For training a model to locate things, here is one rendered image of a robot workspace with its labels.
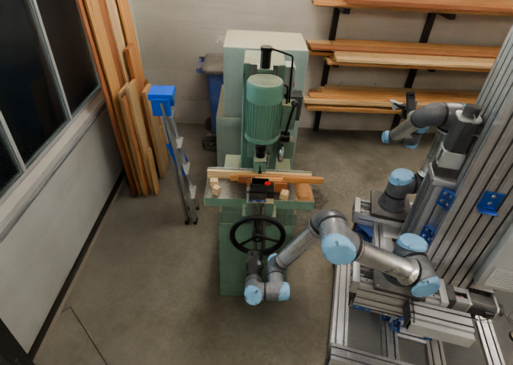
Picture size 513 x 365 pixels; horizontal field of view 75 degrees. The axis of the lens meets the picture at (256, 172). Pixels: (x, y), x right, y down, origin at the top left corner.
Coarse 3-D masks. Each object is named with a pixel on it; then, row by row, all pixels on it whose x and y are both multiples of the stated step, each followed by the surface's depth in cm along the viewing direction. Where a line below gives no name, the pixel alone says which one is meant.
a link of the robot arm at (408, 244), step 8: (400, 240) 145; (408, 240) 144; (416, 240) 144; (424, 240) 145; (400, 248) 145; (408, 248) 141; (416, 248) 140; (424, 248) 140; (400, 256) 144; (408, 256) 140
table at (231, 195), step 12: (228, 180) 194; (228, 192) 185; (240, 192) 186; (276, 192) 187; (312, 192) 189; (204, 204) 184; (216, 204) 184; (228, 204) 184; (240, 204) 184; (276, 204) 184; (288, 204) 184; (300, 204) 184; (312, 204) 184
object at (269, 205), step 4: (248, 188) 180; (248, 196) 174; (268, 200) 173; (272, 200) 173; (248, 204) 171; (268, 204) 171; (272, 204) 171; (248, 208) 173; (256, 208) 173; (268, 208) 173; (272, 208) 173; (248, 212) 174; (256, 212) 174; (268, 212) 174; (272, 212) 174
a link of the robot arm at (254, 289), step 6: (252, 282) 147; (258, 282) 148; (246, 288) 144; (252, 288) 141; (258, 288) 142; (246, 294) 141; (252, 294) 140; (258, 294) 140; (246, 300) 141; (252, 300) 141; (258, 300) 140
